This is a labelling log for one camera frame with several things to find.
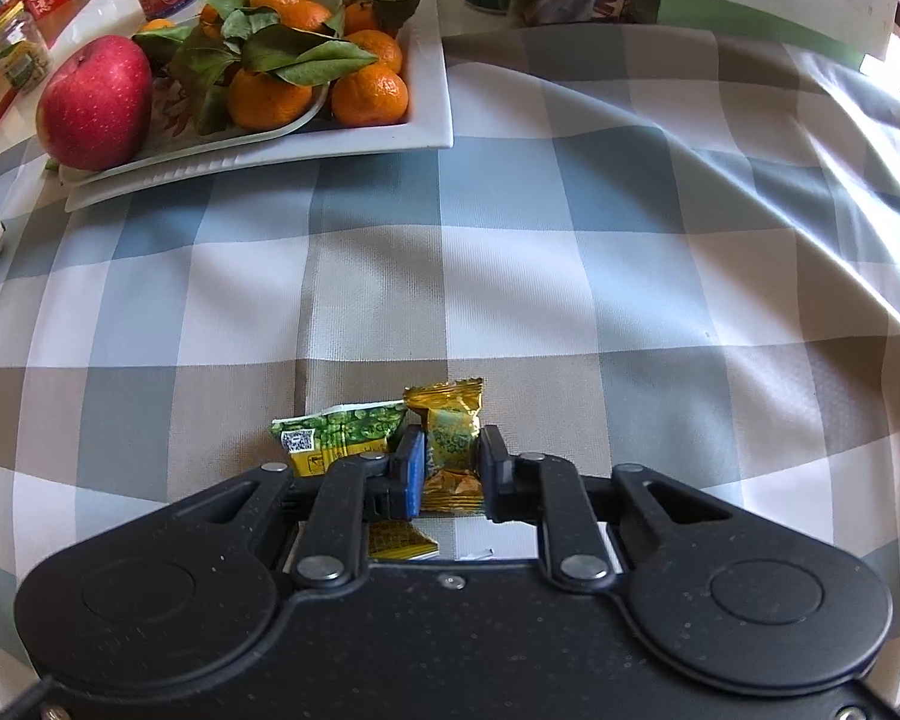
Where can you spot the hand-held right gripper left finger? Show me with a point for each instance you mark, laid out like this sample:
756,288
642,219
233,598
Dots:
414,472

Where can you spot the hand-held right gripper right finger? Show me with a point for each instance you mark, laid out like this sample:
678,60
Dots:
491,469

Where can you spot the gold yellow snack packet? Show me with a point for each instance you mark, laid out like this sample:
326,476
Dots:
450,442
397,540

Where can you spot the green snack packet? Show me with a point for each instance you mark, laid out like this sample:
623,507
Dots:
345,431

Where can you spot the checkered tablecloth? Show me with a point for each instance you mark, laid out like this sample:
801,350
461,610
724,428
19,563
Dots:
570,277

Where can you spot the pile of leafy mandarins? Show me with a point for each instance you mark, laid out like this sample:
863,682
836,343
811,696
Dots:
371,97

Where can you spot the white oval dish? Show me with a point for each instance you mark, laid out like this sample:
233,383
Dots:
195,146

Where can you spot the white rectangular plate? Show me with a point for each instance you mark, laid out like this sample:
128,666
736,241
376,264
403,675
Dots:
427,75

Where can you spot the red apple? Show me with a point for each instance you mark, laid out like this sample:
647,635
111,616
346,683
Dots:
94,101

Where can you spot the small clear labelled jar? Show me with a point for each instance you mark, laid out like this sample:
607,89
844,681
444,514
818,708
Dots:
19,52

